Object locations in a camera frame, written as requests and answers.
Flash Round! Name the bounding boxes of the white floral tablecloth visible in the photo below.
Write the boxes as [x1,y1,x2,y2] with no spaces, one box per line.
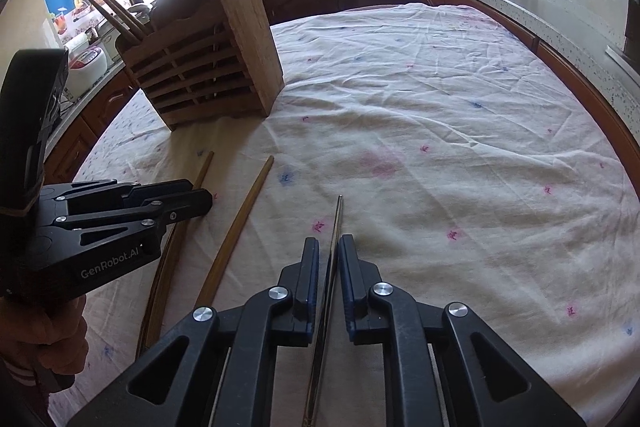
[77,4,639,426]

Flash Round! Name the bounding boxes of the person's left hand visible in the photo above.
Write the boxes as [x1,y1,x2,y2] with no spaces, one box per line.
[1,296,89,375]

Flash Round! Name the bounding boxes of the silver metal spoon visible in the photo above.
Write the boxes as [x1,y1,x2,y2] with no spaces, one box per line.
[128,3,152,17]

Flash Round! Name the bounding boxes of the lower wooden kitchen cabinets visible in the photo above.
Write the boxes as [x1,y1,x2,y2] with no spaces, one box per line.
[44,0,639,185]

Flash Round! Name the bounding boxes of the black frying pan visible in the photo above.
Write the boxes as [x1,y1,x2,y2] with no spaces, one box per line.
[623,0,639,62]

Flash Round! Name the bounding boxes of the white red rice cooker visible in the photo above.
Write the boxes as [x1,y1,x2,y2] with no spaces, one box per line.
[65,46,108,102]

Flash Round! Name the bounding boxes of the gas stove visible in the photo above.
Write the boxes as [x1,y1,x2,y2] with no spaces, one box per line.
[605,46,639,77]

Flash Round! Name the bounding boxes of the wooden utensil holder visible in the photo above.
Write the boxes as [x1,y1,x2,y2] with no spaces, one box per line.
[116,0,284,129]

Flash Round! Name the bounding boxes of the silver metal chopstick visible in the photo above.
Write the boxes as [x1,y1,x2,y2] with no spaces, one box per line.
[302,195,344,427]

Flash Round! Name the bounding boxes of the carved brown wooden chopstick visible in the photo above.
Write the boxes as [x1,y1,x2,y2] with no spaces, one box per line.
[87,0,140,46]

